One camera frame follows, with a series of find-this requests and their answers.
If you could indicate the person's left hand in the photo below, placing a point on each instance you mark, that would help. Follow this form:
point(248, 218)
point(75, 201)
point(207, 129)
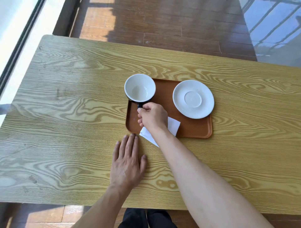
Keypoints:
point(125, 169)

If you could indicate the person's right hand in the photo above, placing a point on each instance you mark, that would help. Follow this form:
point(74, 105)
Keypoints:
point(154, 117)

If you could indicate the person's left thumb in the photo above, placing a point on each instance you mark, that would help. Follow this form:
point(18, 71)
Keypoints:
point(143, 164)

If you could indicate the person's left little finger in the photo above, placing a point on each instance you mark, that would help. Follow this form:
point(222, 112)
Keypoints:
point(116, 151)

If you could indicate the person's left middle finger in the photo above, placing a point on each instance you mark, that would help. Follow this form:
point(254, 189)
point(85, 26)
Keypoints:
point(129, 145)

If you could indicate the person's right thumb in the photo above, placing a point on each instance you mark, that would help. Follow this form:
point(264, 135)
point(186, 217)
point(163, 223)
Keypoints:
point(143, 111)

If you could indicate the black cup with white inside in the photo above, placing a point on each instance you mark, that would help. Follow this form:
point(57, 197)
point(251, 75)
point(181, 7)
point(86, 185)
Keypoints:
point(140, 88)

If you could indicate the person's right forearm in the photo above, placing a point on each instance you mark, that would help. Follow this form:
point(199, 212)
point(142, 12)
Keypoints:
point(199, 183)

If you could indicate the person's left forearm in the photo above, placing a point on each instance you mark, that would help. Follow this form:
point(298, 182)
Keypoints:
point(103, 211)

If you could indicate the white paper napkin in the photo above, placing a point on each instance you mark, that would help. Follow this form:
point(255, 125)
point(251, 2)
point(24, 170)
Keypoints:
point(173, 125)

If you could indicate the brown rectangular tray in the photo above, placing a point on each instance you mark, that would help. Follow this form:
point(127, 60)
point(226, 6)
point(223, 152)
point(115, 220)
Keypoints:
point(190, 128)

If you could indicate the white saucer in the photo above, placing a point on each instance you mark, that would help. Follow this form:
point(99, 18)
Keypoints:
point(193, 99)

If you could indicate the person's black trousers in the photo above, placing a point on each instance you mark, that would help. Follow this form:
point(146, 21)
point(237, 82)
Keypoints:
point(145, 219)

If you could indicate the dark window frame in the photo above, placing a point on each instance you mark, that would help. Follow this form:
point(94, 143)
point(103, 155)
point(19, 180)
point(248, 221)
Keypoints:
point(18, 44)

